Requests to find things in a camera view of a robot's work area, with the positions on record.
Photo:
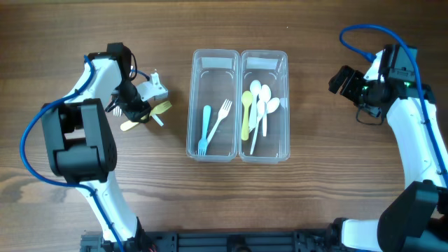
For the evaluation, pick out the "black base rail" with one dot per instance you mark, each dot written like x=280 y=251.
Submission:
x=293 y=241

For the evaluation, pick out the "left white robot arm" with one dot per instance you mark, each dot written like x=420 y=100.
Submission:
x=81 y=147

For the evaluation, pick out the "yellow plastic fork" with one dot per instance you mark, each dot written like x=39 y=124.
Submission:
x=157 y=110

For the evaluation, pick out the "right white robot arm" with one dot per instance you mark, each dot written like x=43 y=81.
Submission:
x=417 y=219

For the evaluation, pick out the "clear plastic container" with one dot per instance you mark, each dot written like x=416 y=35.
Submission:
x=270 y=67
x=214 y=78

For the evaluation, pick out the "white spoon two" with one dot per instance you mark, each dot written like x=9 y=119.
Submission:
x=260 y=114

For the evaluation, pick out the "yellow plastic spoon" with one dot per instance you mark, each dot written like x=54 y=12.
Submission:
x=246 y=100

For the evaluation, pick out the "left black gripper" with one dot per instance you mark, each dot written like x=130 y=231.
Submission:
x=138 y=114

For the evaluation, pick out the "white fork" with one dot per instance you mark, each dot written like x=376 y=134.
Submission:
x=157 y=120
x=223 y=113
x=117 y=111

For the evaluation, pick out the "white spoon four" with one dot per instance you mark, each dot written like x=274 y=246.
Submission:
x=255 y=89

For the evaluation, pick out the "light blue plastic fork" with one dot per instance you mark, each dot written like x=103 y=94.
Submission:
x=203 y=143

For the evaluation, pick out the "white spoon one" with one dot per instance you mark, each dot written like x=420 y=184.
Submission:
x=265 y=95

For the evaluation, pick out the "right clear plastic container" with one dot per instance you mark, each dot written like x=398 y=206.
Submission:
x=270 y=67

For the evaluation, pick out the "white fork under blue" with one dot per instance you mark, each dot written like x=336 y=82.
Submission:
x=157 y=120

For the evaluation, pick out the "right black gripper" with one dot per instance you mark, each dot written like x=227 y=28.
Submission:
x=352 y=88

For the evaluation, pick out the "white spoon three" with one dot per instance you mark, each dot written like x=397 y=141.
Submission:
x=273 y=104

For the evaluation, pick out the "left clear plastic container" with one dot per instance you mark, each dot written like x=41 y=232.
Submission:
x=214 y=78

